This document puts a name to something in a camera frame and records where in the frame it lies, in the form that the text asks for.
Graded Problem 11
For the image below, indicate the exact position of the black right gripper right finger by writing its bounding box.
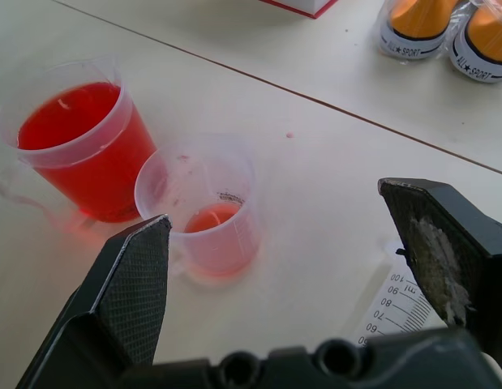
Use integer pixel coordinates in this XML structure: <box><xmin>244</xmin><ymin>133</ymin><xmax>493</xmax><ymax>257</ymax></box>
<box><xmin>377</xmin><ymin>177</ymin><xmax>502</xmax><ymax>378</ymax></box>

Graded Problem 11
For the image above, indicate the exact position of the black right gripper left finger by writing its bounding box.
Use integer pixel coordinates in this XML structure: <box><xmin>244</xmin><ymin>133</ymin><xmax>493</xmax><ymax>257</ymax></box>
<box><xmin>15</xmin><ymin>213</ymin><xmax>172</xmax><ymax>389</ymax></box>

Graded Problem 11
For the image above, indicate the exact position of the small beaker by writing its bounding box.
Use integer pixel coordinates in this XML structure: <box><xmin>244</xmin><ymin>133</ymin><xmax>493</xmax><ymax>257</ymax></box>
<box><xmin>134</xmin><ymin>134</ymin><xmax>262</xmax><ymax>282</ymax></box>

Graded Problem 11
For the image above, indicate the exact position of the beaker of red liquid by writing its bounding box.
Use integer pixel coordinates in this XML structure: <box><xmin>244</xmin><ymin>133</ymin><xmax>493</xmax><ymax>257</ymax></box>
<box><xmin>0</xmin><ymin>55</ymin><xmax>159</xmax><ymax>224</ymax></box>

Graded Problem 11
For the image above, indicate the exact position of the clear graduated measuring cylinder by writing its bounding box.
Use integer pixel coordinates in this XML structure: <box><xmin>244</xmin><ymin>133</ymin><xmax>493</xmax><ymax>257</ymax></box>
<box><xmin>353</xmin><ymin>241</ymin><xmax>435</xmax><ymax>346</ymax></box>

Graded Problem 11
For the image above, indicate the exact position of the orange shoe-shaped item, All Sport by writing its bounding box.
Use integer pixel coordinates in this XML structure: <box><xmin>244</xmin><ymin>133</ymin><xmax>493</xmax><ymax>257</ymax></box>
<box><xmin>375</xmin><ymin>0</ymin><xmax>465</xmax><ymax>61</ymax></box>
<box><xmin>448</xmin><ymin>2</ymin><xmax>502</xmax><ymax>85</ymax></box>

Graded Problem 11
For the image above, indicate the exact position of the red and white box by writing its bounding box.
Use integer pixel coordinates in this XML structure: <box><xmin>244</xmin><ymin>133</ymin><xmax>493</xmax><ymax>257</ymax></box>
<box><xmin>258</xmin><ymin>0</ymin><xmax>340</xmax><ymax>19</ymax></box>

